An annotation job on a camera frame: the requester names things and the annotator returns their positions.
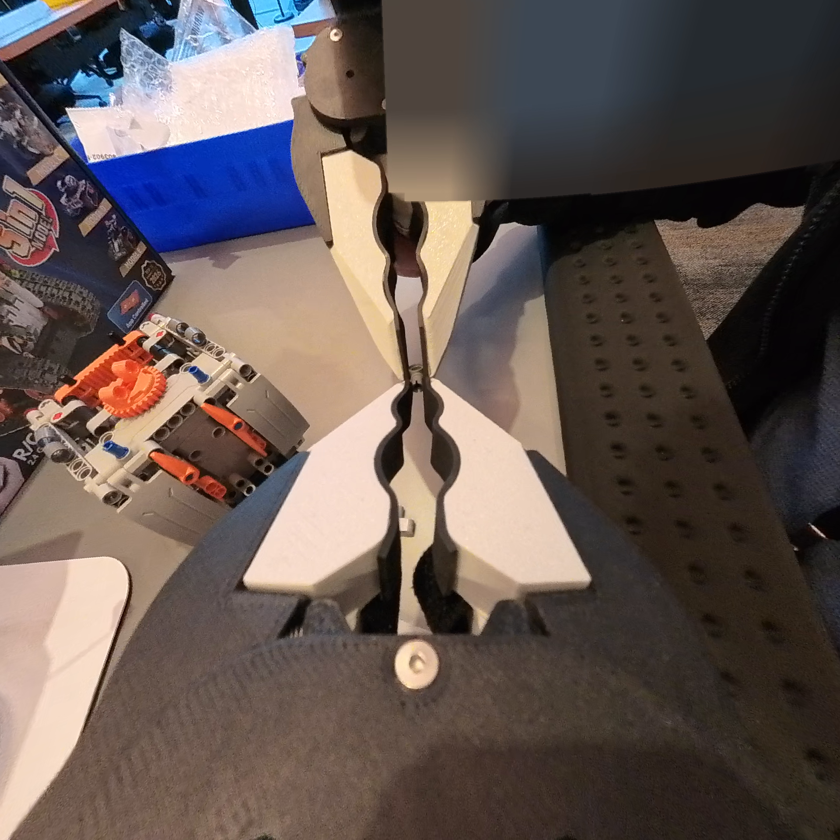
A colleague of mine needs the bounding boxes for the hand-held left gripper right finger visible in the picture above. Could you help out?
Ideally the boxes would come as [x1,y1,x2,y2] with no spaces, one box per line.
[423,379,593,636]

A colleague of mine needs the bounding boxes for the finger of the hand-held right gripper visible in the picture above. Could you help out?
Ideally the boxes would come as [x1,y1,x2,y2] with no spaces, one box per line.
[320,148,406,383]
[417,197,483,378]

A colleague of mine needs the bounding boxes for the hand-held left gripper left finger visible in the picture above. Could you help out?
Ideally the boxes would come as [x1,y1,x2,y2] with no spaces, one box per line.
[241,382,416,636]

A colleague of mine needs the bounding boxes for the person's right hand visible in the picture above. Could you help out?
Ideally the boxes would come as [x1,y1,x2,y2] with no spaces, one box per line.
[394,233,429,278]

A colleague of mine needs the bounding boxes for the clear plastic wrap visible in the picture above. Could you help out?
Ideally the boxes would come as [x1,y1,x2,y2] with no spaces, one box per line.
[66,0,298,155]

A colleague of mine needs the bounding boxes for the blue plastic bin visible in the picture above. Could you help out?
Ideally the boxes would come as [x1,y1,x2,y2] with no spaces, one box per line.
[69,118,317,253]

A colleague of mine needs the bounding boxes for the grey orange toy brick vehicle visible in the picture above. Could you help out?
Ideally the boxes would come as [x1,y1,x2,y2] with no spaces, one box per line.
[29,314,311,549]

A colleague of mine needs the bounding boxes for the black perforated panel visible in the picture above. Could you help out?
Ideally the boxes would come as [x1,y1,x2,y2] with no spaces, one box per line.
[538,220,840,840]

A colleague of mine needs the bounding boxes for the person's blue jeans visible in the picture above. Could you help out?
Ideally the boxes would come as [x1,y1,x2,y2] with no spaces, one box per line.
[748,394,840,664]

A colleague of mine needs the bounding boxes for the white rounded board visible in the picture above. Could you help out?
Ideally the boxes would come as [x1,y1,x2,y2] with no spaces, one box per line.
[0,556,132,811]

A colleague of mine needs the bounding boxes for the brown wooden desk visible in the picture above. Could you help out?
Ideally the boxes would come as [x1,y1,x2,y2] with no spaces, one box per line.
[0,0,142,50]

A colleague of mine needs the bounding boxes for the printed toy box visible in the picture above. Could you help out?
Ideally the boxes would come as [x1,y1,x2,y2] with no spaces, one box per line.
[0,62,175,526]

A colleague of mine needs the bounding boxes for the person's black jacket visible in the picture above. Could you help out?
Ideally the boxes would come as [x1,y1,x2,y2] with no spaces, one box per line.
[705,164,840,427]

